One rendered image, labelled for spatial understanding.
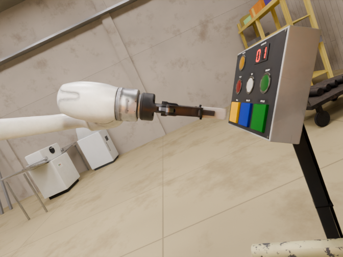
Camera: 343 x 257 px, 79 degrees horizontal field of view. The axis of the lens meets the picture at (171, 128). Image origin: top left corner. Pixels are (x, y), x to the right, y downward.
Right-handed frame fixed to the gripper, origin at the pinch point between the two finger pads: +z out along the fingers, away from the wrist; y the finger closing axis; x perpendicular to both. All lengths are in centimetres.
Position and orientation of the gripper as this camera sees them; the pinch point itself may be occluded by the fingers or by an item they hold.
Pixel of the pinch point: (213, 112)
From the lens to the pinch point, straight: 59.1
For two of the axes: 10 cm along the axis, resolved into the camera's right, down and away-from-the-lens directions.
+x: 1.0, -9.8, -1.5
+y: 0.4, 1.5, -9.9
